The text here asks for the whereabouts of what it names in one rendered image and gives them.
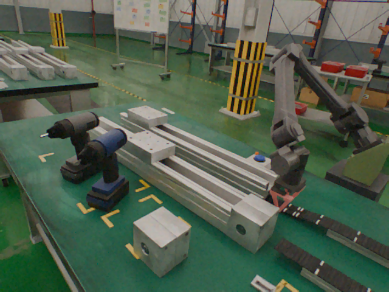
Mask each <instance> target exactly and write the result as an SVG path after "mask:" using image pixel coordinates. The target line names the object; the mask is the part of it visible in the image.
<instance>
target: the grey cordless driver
mask: <svg viewBox="0 0 389 292"><path fill-rule="evenodd" d="M99 124H100V119H99V117H98V115H97V114H96V113H95V112H93V111H90V112H86V113H83V114H78V115H75V116H72V117H68V118H65V119H63V120H59V121H56V122H55V123H54V125H53V126H52V127H50V128H48V129H47V131H46V133H47V134H43V135H42V136H40V138H43V137H46V136H48V137H49V138H50V139H57V138H60V139H62V140H63V139H67V138H70V140H71V144H72V145H73V146H74V149H75V153H76V156H73V157H71V158H69V159H67V160H65V162H66V163H65V164H64V165H62V166H61V168H60V172H61V173H62V177H63V178H65V179H66V180H68V181H70V182H72V183H74V184H79V183H80V182H82V181H85V180H86V179H88V178H89V177H91V176H92V175H94V174H96V173H98V172H100V171H101V170H102V169H101V168H100V164H99V162H98V163H96V164H92V163H90V164H86V165H81V164H80V163H78V164H77V165H75V166H73V165H72V164H73V163H75V162H76V161H77V156H78V155H79V154H80V152H81V151H82V148H83V146H85V145H86V144H88V143H90V142H91V138H90V134H89V133H88V132H87V131H89V130H91V129H94V128H95V127H98V126H99Z"/></svg>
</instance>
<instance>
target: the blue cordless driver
mask: <svg viewBox="0 0 389 292"><path fill-rule="evenodd" d="M126 143H127V135H126V133H125V132H124V131H123V130H122V129H121V128H114V129H111V130H109V131H107V132H106V133H104V134H102V135H100V136H99V137H98V138H96V139H94V140H93V141H91V142H90V143H88V144H86V145H85V146H83V148H82V151H81V152H80V154H79V155H78V156H77V161H76V162H75V163H73V164H72V165H73V166H75V165H77V164H78V163H80V164H81V165H86V164H90V163H92V164H96V163H98V162H99V164H100V168H101V169H102V174H103V178H102V179H101V180H99V181H98V182H97V183H95V184H94V185H93V186H92V190H91V191H90V192H88V194H87V196H86V201H87V202H88V206H90V207H93V208H96V209H99V210H102V211H105V212H109V211H110V210H111V209H112V208H113V207H114V206H115V205H116V204H117V203H118V202H119V201H120V200H121V199H122V198H123V197H124V196H125V195H126V194H127V193H128V192H129V181H128V180H126V179H125V177H124V176H123V175H119V172H118V170H119V164H118V160H117V153H115V151H117V150H118V149H120V148H122V147H123V146H124V145H125V144H126Z"/></svg>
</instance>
